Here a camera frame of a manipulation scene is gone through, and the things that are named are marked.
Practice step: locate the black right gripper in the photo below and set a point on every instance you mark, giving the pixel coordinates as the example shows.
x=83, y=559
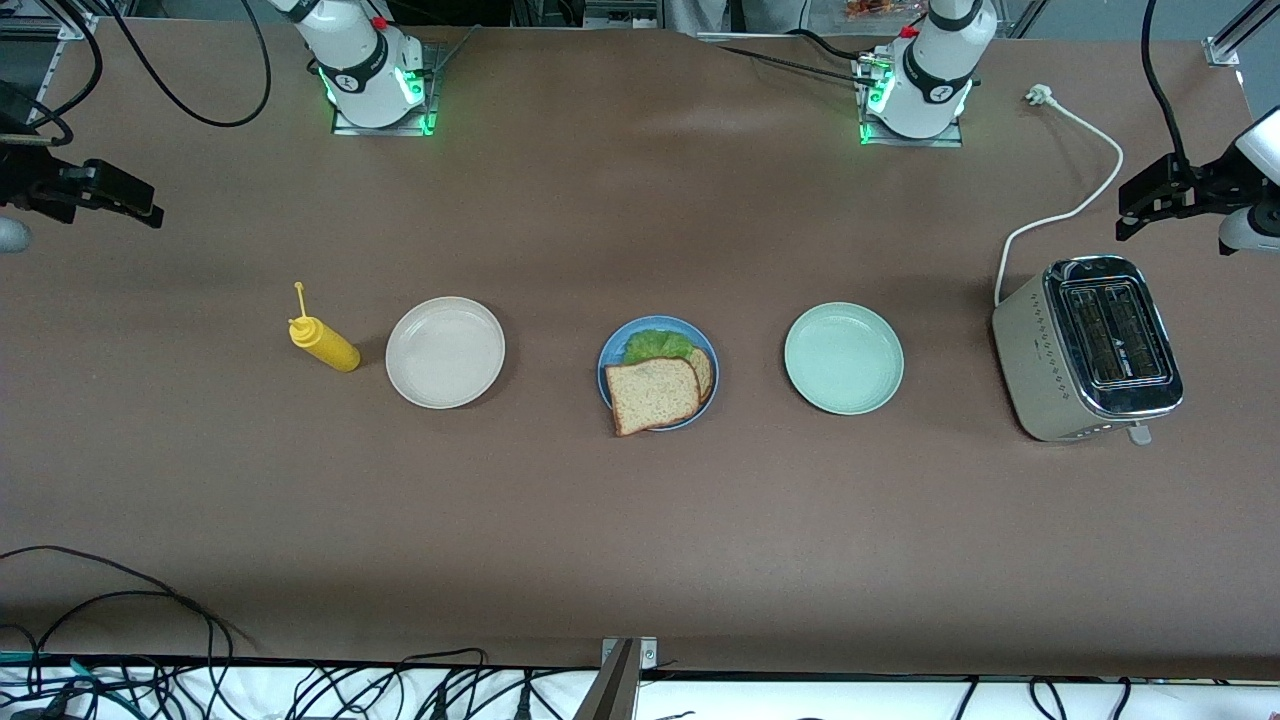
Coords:
x=28, y=180

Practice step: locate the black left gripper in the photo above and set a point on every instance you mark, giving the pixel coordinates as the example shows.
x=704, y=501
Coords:
x=1218, y=186

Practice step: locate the yellow squeeze bottle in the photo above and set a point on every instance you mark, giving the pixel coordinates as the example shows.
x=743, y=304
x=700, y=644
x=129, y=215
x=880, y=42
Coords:
x=325, y=345

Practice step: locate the brown bread slice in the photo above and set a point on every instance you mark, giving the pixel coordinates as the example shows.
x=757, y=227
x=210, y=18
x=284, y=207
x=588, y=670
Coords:
x=703, y=370
x=650, y=395

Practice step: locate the green lettuce leaf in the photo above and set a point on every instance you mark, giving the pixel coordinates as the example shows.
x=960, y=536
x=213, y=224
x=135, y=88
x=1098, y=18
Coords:
x=655, y=345

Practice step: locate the mint green round plate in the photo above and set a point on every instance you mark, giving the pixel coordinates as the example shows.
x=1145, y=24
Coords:
x=844, y=358

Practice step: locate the white round plate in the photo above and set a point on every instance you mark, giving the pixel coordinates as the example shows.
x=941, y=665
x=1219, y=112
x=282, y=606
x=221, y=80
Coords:
x=445, y=352

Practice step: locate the blue round plate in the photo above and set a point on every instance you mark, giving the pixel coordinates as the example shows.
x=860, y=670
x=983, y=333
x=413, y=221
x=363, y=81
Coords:
x=610, y=345

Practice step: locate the beige chrome toaster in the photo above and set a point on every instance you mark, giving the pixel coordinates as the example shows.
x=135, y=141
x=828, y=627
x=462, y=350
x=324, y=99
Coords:
x=1030, y=360

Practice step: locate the aluminium frame rail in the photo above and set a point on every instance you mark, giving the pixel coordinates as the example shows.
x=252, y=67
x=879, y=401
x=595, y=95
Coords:
x=75, y=25
x=1222, y=48

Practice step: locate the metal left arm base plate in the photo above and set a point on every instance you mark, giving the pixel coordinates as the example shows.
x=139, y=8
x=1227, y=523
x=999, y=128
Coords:
x=910, y=142

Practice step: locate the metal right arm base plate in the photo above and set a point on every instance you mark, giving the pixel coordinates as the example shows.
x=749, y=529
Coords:
x=385, y=130

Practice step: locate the metal table bracket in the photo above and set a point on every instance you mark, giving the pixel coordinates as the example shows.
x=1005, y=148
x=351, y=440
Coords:
x=645, y=650

